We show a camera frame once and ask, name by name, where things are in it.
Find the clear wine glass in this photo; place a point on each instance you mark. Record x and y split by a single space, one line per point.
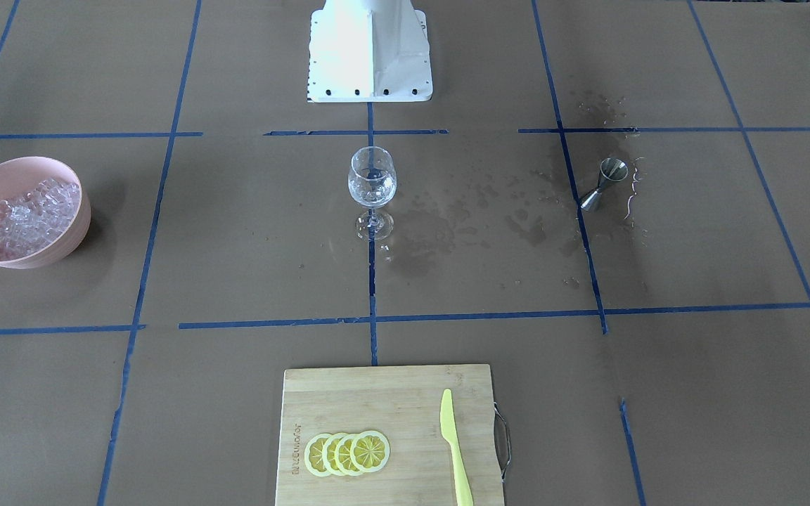
372 183

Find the steel jigger cup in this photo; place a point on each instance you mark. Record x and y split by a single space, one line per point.
611 171

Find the bamboo cutting board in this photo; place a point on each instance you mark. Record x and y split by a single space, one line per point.
403 403

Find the pink bowl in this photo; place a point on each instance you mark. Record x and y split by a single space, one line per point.
21 175

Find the pile of clear ice cubes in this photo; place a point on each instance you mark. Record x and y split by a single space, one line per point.
31 221

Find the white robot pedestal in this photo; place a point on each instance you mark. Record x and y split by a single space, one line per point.
369 52

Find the yellow plastic knife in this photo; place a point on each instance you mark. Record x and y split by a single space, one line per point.
448 430

